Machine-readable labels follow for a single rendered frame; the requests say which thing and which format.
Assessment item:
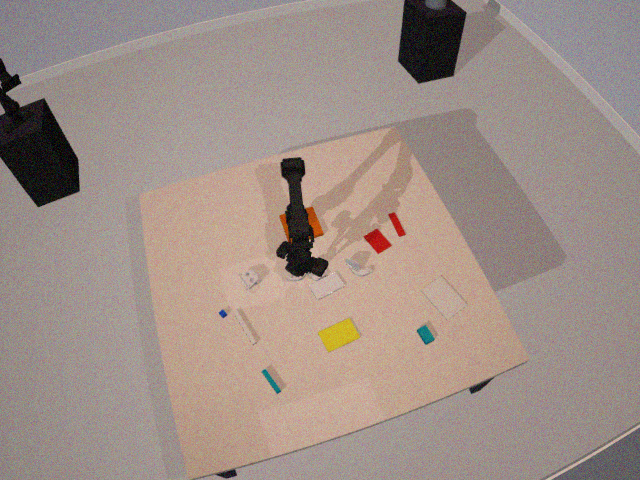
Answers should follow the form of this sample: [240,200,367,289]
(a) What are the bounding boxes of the small teal rectangular block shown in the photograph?
[417,325,435,345]

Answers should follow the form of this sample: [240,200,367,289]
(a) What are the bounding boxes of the yellow flat block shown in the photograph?
[318,318,360,352]

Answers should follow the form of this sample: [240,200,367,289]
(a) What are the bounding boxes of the teal flat bar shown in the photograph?
[261,369,281,394]

